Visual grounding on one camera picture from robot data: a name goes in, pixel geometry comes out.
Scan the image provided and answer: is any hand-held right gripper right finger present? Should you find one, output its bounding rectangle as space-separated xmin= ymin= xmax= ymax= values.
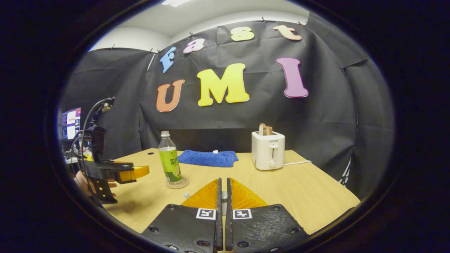
xmin=225 ymin=177 xmax=310 ymax=253

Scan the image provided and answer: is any white toaster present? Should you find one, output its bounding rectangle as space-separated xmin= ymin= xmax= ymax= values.
xmin=251 ymin=131 xmax=286 ymax=171

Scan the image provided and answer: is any computer monitor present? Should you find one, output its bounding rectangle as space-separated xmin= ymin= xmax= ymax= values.
xmin=60 ymin=107 xmax=82 ymax=141

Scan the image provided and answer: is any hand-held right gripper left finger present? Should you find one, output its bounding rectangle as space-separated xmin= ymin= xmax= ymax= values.
xmin=141 ymin=177 xmax=224 ymax=253

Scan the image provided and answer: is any white ceramic teacup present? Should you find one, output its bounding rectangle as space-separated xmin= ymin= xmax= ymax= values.
xmin=182 ymin=192 xmax=228 ymax=215

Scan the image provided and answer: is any round wooden coaster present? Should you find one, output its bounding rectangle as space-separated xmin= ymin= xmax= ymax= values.
xmin=166 ymin=176 xmax=190 ymax=190

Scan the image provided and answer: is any ceiling light panel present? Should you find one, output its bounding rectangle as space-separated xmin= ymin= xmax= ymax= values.
xmin=161 ymin=0 xmax=192 ymax=8

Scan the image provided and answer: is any blue towel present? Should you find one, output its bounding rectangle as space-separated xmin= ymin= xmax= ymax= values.
xmin=177 ymin=149 xmax=239 ymax=168

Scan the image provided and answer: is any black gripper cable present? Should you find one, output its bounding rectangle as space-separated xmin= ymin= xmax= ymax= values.
xmin=70 ymin=97 xmax=115 ymax=166

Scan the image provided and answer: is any black backdrop cloth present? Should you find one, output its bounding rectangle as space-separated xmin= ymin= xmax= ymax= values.
xmin=58 ymin=12 xmax=396 ymax=204

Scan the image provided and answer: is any green label water bottle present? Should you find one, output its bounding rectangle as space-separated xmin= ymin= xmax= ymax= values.
xmin=158 ymin=131 xmax=184 ymax=183

